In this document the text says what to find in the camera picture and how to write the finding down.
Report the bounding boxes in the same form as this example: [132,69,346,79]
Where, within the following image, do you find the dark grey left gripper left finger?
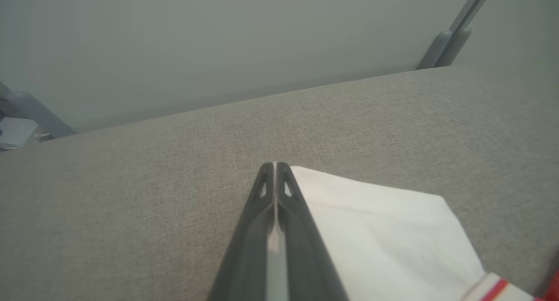
[207,162,276,301]

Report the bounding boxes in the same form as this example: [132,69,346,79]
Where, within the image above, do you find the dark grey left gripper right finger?
[276,162,350,301]

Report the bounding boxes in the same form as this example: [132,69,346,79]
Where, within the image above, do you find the grey double partition post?
[416,0,496,70]

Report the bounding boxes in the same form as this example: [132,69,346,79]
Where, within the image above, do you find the red shirt with white sleeves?
[266,166,559,301]

